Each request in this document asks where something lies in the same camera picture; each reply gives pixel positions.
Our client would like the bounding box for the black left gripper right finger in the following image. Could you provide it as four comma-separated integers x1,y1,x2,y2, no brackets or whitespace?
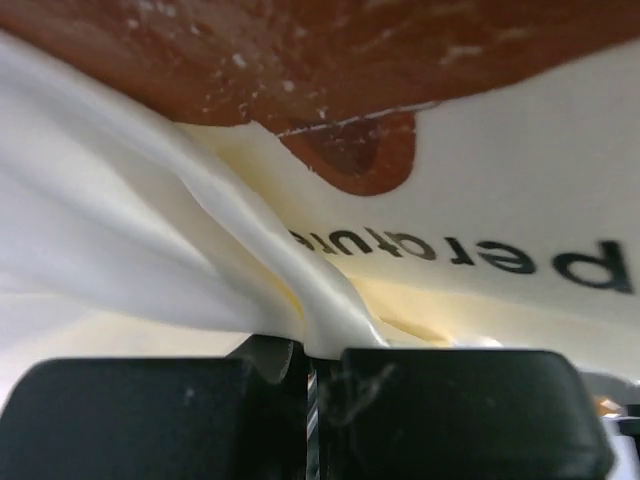
318,348,615,479

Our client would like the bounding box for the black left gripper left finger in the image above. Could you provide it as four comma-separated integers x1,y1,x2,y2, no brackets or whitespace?
1,335,305,479

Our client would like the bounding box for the cream pillowcase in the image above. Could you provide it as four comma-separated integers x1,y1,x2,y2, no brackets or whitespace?
1,34,385,358

